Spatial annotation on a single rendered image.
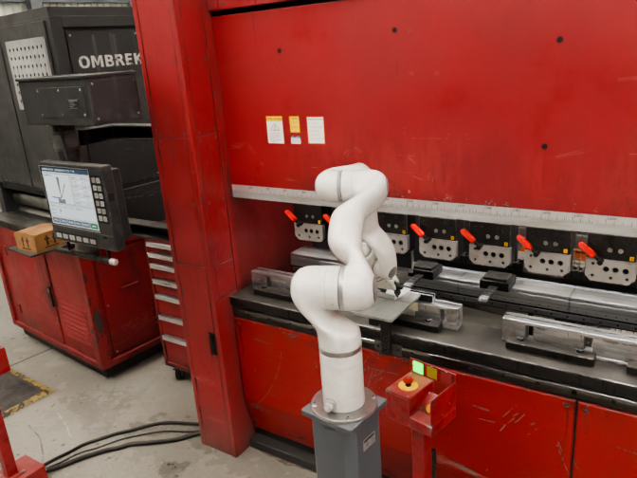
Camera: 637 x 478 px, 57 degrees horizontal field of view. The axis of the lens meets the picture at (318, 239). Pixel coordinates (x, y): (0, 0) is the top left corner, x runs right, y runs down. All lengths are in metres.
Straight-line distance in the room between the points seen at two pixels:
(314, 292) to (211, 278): 1.27
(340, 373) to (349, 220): 0.42
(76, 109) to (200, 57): 0.56
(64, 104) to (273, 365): 1.47
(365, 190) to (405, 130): 0.55
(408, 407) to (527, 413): 0.44
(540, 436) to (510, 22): 1.44
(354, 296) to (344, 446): 0.44
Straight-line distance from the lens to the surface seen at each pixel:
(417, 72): 2.19
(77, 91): 2.52
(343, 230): 1.63
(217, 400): 3.10
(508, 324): 2.32
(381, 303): 2.34
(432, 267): 2.60
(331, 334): 1.57
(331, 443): 1.74
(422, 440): 2.30
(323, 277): 1.53
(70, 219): 2.75
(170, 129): 2.68
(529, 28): 2.06
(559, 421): 2.32
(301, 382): 2.80
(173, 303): 3.64
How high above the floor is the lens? 1.98
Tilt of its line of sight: 18 degrees down
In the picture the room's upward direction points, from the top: 4 degrees counter-clockwise
